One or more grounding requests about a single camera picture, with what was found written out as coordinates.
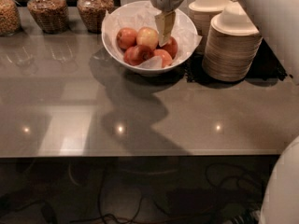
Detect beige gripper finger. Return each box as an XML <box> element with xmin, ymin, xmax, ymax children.
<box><xmin>155</xmin><ymin>11</ymin><xmax>176</xmax><ymax>47</ymax></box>

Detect yellow-red apple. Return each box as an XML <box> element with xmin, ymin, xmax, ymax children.
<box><xmin>136</xmin><ymin>27</ymin><xmax>159</xmax><ymax>49</ymax></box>

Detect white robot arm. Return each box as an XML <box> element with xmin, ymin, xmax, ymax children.
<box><xmin>150</xmin><ymin>0</ymin><xmax>299</xmax><ymax>224</ymax></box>

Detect red apple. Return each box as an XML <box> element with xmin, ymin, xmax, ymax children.
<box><xmin>162</xmin><ymin>36</ymin><xmax>178</xmax><ymax>58</ymax></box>
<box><xmin>123</xmin><ymin>45</ymin><xmax>154</xmax><ymax>66</ymax></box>
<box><xmin>116</xmin><ymin>27</ymin><xmax>137</xmax><ymax>50</ymax></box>
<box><xmin>154</xmin><ymin>49</ymin><xmax>173</xmax><ymax>68</ymax></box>

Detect white paper bowl liner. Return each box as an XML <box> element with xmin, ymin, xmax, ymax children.
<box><xmin>102</xmin><ymin>0</ymin><xmax>203</xmax><ymax>70</ymax></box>

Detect white ceramic bowl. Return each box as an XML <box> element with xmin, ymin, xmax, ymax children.
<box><xmin>101</xmin><ymin>1</ymin><xmax>199</xmax><ymax>77</ymax></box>

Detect red apple front right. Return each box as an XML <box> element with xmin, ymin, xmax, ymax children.
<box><xmin>154</xmin><ymin>49</ymin><xmax>173</xmax><ymax>68</ymax></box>

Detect red apple back left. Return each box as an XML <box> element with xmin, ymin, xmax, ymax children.
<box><xmin>116</xmin><ymin>27</ymin><xmax>137</xmax><ymax>50</ymax></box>

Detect red apple front left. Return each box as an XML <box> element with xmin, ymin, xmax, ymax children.
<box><xmin>123</xmin><ymin>45</ymin><xmax>154</xmax><ymax>66</ymax></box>

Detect rear stack of paper bowls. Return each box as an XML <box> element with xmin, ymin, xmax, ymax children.
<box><xmin>188</xmin><ymin>0</ymin><xmax>230</xmax><ymax>54</ymax></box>

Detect stack of paper bowls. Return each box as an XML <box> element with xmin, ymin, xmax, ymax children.
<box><xmin>188</xmin><ymin>0</ymin><xmax>230</xmax><ymax>54</ymax></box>
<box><xmin>202</xmin><ymin>2</ymin><xmax>262</xmax><ymax>82</ymax></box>

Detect right glass jar of grains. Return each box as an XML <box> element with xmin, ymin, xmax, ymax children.
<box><xmin>77</xmin><ymin>0</ymin><xmax>114</xmax><ymax>34</ymax></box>

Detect glass jar of grains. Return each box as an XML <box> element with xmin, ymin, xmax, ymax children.
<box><xmin>27</xmin><ymin>0</ymin><xmax>68</xmax><ymax>34</ymax></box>
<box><xmin>77</xmin><ymin>0</ymin><xmax>114</xmax><ymax>34</ymax></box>
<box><xmin>0</xmin><ymin>0</ymin><xmax>21</xmax><ymax>36</ymax></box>

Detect front stack of paper bowls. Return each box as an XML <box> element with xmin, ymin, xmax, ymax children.
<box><xmin>202</xmin><ymin>2</ymin><xmax>262</xmax><ymax>82</ymax></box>

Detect middle glass jar of grains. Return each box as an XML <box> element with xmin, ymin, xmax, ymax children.
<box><xmin>27</xmin><ymin>0</ymin><xmax>68</xmax><ymax>34</ymax></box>

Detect black mesh mat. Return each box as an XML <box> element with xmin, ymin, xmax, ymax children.
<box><xmin>184</xmin><ymin>40</ymin><xmax>288</xmax><ymax>85</ymax></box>

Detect left glass jar of grains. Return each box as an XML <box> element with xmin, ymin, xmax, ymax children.
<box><xmin>0</xmin><ymin>0</ymin><xmax>21</xmax><ymax>36</ymax></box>

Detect black cables under table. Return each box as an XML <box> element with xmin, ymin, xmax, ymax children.
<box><xmin>0</xmin><ymin>159</ymin><xmax>275</xmax><ymax>224</ymax></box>

